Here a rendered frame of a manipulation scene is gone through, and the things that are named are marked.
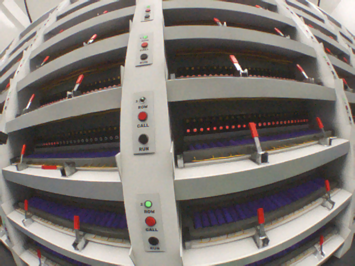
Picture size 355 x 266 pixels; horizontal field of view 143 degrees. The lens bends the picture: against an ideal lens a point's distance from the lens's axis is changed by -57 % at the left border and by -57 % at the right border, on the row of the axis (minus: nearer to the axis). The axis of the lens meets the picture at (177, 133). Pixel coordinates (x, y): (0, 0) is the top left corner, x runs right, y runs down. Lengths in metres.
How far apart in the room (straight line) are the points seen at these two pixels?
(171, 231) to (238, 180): 0.15
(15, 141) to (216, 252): 0.84
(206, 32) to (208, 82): 0.18
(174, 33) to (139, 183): 0.38
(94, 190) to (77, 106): 0.20
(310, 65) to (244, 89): 0.47
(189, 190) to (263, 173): 0.15
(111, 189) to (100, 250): 0.18
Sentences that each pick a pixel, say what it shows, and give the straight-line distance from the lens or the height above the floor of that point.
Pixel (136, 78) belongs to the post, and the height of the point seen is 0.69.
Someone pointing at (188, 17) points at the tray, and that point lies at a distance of 0.68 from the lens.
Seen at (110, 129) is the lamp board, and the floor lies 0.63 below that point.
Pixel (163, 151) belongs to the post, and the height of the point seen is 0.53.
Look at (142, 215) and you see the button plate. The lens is 0.27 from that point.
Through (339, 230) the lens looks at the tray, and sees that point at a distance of 0.75.
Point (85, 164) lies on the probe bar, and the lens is 0.39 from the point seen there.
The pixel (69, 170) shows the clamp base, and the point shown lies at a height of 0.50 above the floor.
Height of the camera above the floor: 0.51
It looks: 12 degrees up
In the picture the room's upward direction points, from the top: 5 degrees counter-clockwise
